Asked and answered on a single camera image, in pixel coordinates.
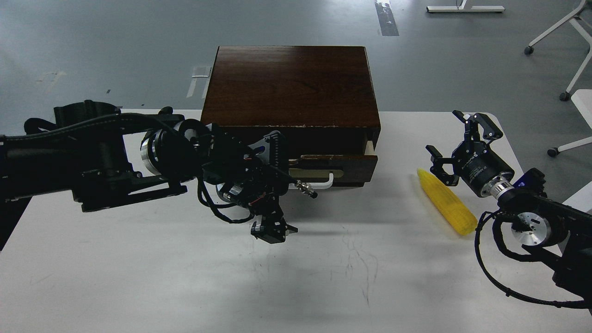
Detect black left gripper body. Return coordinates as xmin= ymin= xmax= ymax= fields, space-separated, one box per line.
xmin=216 ymin=131 xmax=318 ymax=218

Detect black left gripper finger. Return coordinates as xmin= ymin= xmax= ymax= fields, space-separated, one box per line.
xmin=250 ymin=221 xmax=277 ymax=244
xmin=276 ymin=219 xmax=298 ymax=243

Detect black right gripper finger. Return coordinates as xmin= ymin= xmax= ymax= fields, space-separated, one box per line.
xmin=425 ymin=145 xmax=459 ymax=187
xmin=452 ymin=110 xmax=503 ymax=155

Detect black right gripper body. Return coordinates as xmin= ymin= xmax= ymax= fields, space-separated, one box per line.
xmin=452 ymin=141 xmax=515 ymax=197

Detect white drawer handle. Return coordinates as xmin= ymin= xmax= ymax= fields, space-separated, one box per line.
xmin=288 ymin=159 xmax=333 ymax=187

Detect yellow corn cob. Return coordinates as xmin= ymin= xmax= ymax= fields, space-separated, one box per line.
xmin=416 ymin=168 xmax=478 ymax=236

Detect dark wooden drawer front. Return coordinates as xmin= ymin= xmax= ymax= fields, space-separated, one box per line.
xmin=294 ymin=141 xmax=378 ymax=190

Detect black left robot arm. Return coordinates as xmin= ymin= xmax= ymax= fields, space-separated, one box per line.
xmin=0 ymin=100 xmax=317 ymax=247

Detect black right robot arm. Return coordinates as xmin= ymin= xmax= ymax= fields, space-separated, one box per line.
xmin=426 ymin=110 xmax=591 ymax=309

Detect dark wooden drawer cabinet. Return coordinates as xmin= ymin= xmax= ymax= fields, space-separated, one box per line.
xmin=201 ymin=46 xmax=381 ymax=155

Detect white desk foot bar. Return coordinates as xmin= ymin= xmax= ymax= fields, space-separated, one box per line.
xmin=426 ymin=0 xmax=506 ymax=13

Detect white rolling chair frame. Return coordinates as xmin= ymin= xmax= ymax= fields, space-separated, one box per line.
xmin=524 ymin=0 xmax=592 ymax=102

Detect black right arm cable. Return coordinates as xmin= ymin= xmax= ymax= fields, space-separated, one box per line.
xmin=475 ymin=211 xmax=592 ymax=310

